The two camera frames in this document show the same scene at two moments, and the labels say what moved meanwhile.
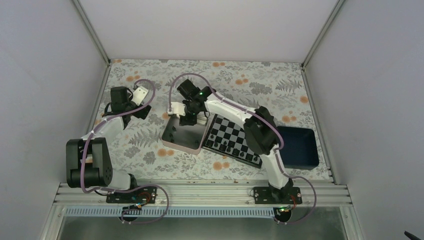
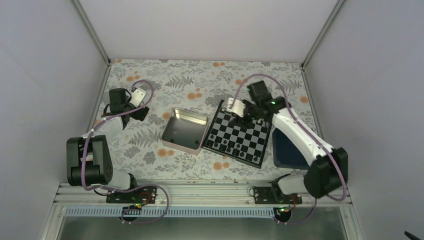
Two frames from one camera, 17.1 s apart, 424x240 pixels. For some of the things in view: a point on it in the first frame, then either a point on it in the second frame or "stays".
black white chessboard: x=227 y=136 stays
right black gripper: x=191 y=121 to x=246 y=123
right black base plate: x=263 y=195 stays
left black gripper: x=139 y=113 stays
